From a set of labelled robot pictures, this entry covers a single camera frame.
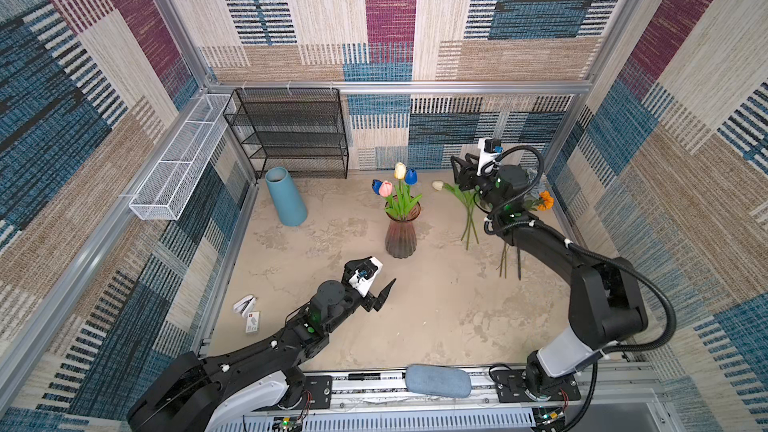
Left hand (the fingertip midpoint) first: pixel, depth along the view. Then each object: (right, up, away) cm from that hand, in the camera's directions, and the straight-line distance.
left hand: (381, 265), depth 78 cm
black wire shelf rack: (-30, +42, +30) cm, 60 cm away
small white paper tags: (-38, -14, +7) cm, 41 cm away
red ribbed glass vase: (+6, +5, +21) cm, 23 cm away
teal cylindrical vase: (-31, +16, +21) cm, 41 cm away
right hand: (+22, +28, +7) cm, 36 cm away
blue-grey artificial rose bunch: (+52, +22, +22) cm, 61 cm away
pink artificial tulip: (+1, +19, -4) cm, 20 cm away
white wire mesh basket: (-51, +18, -8) cm, 54 cm away
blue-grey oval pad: (+14, -27, -5) cm, 30 cm away
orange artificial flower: (+58, +16, +28) cm, 66 cm away
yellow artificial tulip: (+5, +24, +1) cm, 25 cm away
